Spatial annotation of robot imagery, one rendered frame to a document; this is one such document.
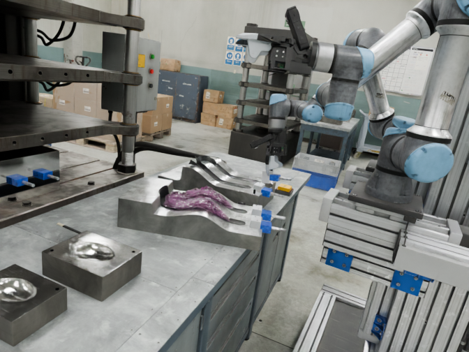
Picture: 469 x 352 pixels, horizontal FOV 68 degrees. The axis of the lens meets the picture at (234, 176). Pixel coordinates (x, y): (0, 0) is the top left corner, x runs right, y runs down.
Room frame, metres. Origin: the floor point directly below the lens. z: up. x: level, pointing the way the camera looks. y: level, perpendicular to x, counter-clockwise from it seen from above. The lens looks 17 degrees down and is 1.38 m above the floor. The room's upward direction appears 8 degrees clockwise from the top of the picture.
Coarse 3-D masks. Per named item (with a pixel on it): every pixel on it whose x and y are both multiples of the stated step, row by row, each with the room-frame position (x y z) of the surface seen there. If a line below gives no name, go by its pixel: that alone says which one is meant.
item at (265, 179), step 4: (264, 172) 1.51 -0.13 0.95; (272, 172) 1.54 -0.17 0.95; (264, 176) 1.51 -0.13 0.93; (268, 176) 1.50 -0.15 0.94; (272, 176) 1.50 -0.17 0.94; (276, 176) 1.49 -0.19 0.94; (280, 176) 1.52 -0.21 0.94; (264, 180) 1.50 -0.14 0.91; (268, 180) 1.50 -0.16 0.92; (272, 180) 1.50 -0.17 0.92; (276, 180) 1.49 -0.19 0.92
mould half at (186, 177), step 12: (180, 168) 1.68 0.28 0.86; (192, 168) 1.46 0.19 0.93; (216, 168) 1.58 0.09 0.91; (228, 168) 1.66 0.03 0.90; (180, 180) 1.48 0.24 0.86; (192, 180) 1.46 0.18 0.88; (204, 180) 1.44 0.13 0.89; (228, 180) 1.52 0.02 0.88; (240, 180) 1.54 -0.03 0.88; (228, 192) 1.40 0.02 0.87; (240, 192) 1.38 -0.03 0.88; (252, 192) 1.38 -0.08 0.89; (252, 204) 1.36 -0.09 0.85; (264, 204) 1.45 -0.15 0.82
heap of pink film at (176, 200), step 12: (180, 192) 1.25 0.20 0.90; (192, 192) 1.25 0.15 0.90; (204, 192) 1.24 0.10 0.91; (216, 192) 1.28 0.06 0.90; (168, 204) 1.15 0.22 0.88; (180, 204) 1.14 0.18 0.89; (192, 204) 1.13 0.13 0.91; (204, 204) 1.13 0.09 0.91; (216, 204) 1.16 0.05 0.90; (228, 204) 1.24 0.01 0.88
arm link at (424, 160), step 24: (432, 0) 1.06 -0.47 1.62; (456, 0) 0.94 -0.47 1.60; (456, 24) 0.94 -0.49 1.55; (456, 48) 0.95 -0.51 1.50; (432, 72) 0.98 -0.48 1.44; (456, 72) 0.94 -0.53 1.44; (432, 96) 0.96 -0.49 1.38; (456, 96) 0.95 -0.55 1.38; (432, 120) 0.95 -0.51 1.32; (408, 144) 0.97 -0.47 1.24; (432, 144) 0.92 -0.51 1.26; (408, 168) 0.94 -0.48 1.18; (432, 168) 0.92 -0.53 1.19
